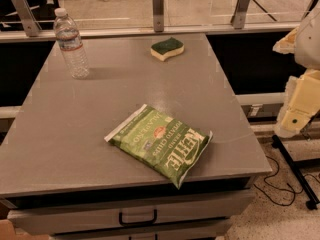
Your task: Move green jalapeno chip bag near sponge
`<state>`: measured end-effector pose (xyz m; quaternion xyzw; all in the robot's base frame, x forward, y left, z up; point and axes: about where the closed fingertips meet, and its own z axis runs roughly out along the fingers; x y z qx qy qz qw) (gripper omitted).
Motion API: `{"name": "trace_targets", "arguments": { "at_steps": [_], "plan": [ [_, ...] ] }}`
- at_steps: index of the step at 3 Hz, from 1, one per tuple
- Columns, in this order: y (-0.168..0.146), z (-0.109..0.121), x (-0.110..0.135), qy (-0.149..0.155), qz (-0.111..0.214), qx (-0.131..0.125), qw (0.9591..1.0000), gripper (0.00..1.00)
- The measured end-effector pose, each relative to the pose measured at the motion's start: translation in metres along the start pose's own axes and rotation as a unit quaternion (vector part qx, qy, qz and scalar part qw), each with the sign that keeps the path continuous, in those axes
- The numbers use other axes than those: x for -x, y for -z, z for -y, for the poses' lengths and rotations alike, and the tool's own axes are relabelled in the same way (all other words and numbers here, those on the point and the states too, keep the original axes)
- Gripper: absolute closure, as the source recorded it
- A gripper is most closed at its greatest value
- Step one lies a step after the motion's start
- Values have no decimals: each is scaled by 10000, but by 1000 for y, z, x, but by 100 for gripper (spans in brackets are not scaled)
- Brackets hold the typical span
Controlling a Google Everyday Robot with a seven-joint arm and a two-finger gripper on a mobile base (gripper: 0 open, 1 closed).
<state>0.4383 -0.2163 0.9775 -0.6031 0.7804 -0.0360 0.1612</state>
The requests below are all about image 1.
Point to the black drawer handle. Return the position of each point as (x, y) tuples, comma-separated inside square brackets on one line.
[(138, 219)]

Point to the right metal bracket post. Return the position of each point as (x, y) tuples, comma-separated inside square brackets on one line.
[(239, 16)]

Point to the middle metal bracket post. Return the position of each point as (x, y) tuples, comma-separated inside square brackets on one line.
[(158, 15)]

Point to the left metal bracket post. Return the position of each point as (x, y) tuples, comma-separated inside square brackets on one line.
[(28, 21)]

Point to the grey cabinet top drawer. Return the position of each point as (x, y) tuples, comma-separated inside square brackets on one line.
[(73, 218)]

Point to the metal bracket post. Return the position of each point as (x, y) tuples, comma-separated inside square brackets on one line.
[(158, 15), (239, 16), (28, 21)]

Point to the clear plastic water bottle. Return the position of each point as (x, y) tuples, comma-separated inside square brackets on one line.
[(71, 45)]

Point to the green jalapeno chip bag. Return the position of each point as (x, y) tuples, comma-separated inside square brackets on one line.
[(165, 144)]

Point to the black stand leg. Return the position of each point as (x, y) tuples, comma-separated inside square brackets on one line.
[(296, 166)]

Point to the grey cabinet drawer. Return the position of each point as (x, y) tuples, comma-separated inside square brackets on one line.
[(189, 230), (73, 218)]

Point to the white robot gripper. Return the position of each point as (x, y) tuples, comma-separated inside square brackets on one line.
[(309, 45)]

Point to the grey cabinet lower drawer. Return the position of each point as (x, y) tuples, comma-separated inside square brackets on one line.
[(189, 230)]

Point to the green and yellow sponge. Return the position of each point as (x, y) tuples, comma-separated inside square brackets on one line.
[(167, 49)]

